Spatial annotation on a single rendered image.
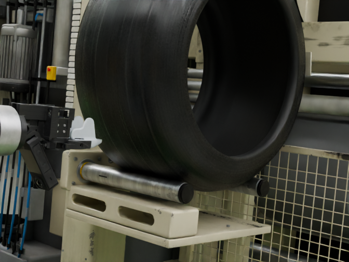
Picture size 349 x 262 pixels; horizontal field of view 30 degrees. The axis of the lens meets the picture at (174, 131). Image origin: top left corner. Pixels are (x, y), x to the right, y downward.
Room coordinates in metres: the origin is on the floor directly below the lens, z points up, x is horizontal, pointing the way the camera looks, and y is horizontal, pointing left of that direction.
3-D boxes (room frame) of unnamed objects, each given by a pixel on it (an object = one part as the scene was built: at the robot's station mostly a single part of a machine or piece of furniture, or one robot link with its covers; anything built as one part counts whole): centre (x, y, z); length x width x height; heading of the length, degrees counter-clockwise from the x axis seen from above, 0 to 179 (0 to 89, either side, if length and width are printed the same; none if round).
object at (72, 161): (1.73, 0.12, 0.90); 0.40 x 0.03 x 0.10; 137
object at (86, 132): (1.28, 0.17, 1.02); 0.09 x 0.03 x 0.06; 136
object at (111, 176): (1.50, 0.09, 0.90); 0.35 x 0.05 x 0.05; 47
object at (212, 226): (1.61, -0.01, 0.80); 0.37 x 0.36 x 0.02; 137
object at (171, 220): (1.50, 0.09, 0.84); 0.36 x 0.09 x 0.06; 47
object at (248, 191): (1.70, -0.11, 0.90); 0.35 x 0.05 x 0.05; 47
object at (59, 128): (1.22, 0.25, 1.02); 0.12 x 0.08 x 0.09; 136
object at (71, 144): (1.25, 0.20, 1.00); 0.09 x 0.05 x 0.02; 136
